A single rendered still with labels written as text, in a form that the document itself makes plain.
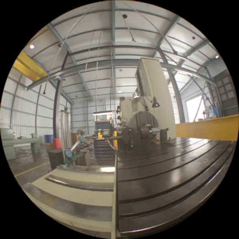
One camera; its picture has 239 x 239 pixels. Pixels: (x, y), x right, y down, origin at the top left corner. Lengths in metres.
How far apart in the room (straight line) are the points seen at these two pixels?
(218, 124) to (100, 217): 2.77
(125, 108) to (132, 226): 1.57
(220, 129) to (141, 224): 2.60
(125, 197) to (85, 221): 0.39
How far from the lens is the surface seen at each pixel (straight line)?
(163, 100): 1.91
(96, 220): 0.68
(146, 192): 0.42
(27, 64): 7.74
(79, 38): 8.69
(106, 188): 0.94
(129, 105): 1.61
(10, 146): 5.39
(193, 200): 0.40
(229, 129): 2.62
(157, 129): 1.31
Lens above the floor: 1.29
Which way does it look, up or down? 6 degrees up
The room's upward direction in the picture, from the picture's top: 5 degrees counter-clockwise
